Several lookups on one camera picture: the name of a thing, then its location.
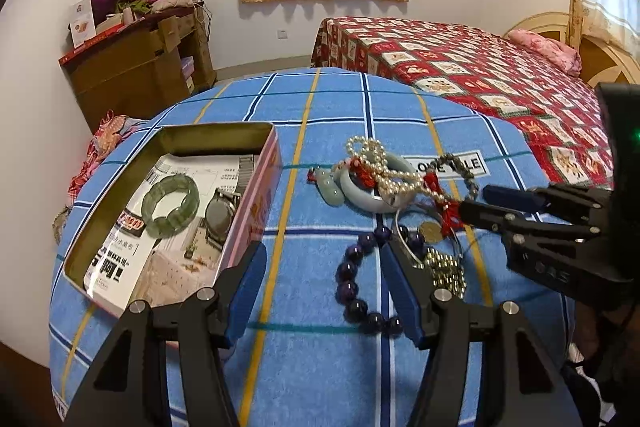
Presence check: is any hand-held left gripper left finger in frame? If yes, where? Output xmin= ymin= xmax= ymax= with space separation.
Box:
xmin=62 ymin=241 xmax=268 ymax=427

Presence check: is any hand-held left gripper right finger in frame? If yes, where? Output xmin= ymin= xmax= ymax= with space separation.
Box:
xmin=381 ymin=239 xmax=586 ymax=427

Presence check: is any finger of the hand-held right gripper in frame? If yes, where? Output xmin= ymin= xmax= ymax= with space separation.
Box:
xmin=457 ymin=199 xmax=603 ymax=250
xmin=481 ymin=184 xmax=613 ymax=228

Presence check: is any red tassel charm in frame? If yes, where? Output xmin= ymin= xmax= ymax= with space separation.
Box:
xmin=423 ymin=173 xmax=462 ymax=236

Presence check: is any purple bead bracelet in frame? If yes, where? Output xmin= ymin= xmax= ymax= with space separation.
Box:
xmin=336 ymin=227 xmax=426 ymax=335

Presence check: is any pink tin box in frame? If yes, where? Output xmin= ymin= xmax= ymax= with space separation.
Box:
xmin=62 ymin=122 xmax=285 ymax=348

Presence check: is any gold coin pendant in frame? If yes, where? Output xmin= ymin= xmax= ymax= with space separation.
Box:
xmin=419 ymin=222 xmax=444 ymax=244

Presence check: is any thin silver bangle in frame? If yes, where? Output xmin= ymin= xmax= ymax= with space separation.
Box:
xmin=395 ymin=207 xmax=467 ymax=269

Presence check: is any metal wrist watch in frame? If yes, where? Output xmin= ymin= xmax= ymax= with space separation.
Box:
xmin=202 ymin=155 xmax=260 ymax=242

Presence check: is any pale jade bangle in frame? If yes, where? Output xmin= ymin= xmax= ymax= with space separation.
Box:
xmin=334 ymin=154 xmax=418 ymax=210

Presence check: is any printed paper leaflet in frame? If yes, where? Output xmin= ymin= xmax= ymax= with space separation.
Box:
xmin=82 ymin=155 xmax=261 ymax=310

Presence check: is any pale green jade pendant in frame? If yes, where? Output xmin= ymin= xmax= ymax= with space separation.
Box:
xmin=316 ymin=169 xmax=345 ymax=206

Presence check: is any bed with red quilt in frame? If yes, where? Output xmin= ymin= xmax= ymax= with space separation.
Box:
xmin=311 ymin=17 xmax=617 ymax=190

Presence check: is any cream wooden headboard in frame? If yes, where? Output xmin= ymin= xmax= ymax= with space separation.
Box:
xmin=507 ymin=12 xmax=640 ymax=90

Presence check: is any pink pillow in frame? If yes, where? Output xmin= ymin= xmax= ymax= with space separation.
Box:
xmin=507 ymin=28 xmax=583 ymax=78

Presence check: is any blue checked blanket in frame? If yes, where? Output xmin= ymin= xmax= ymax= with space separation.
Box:
xmin=47 ymin=68 xmax=581 ymax=427

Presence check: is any pink floral cloth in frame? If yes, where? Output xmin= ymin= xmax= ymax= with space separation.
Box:
xmin=67 ymin=111 xmax=151 ymax=198

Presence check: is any flat red box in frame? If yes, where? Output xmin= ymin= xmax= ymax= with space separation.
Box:
xmin=58 ymin=29 xmax=122 ymax=68

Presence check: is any pale pink garment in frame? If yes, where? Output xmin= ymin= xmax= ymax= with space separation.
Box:
xmin=150 ymin=0 xmax=194 ymax=14

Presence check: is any white printed box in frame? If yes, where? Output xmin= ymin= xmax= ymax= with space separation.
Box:
xmin=70 ymin=0 xmax=97 ymax=48

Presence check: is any grey bead bracelet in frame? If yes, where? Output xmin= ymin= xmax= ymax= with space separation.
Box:
xmin=439 ymin=153 xmax=481 ymax=204

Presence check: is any gold bead bracelet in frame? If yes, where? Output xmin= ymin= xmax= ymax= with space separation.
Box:
xmin=425 ymin=249 xmax=469 ymax=299

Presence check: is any red knotted cord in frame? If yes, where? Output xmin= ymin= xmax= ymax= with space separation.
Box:
xmin=350 ymin=159 xmax=382 ymax=188

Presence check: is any white pearl necklace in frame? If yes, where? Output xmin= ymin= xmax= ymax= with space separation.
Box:
xmin=345 ymin=135 xmax=458 ymax=212

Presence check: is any green jade bead bracelet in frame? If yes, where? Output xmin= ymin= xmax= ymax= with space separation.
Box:
xmin=141 ymin=174 xmax=201 ymax=236

